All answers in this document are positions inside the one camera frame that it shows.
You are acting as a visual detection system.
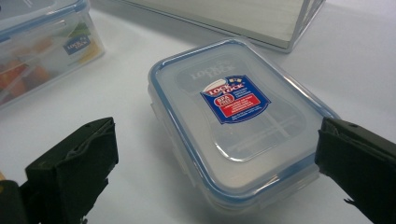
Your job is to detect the large clear plastic food container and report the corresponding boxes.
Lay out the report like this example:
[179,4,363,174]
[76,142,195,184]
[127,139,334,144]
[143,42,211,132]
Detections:
[0,0,106,108]

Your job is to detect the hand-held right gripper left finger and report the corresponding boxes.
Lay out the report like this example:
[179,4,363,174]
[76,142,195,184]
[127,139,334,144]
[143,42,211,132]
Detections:
[19,117,120,224]

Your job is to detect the white wire shelf rack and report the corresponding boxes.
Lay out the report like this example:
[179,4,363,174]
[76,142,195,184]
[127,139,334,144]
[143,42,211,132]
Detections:
[120,0,326,54]

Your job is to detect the small clear plastic food container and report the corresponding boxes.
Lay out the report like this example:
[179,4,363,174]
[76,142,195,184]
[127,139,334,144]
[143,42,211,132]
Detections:
[147,37,341,217]

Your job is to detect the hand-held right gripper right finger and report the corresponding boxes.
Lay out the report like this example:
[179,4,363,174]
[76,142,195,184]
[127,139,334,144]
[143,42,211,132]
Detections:
[314,117,396,224]

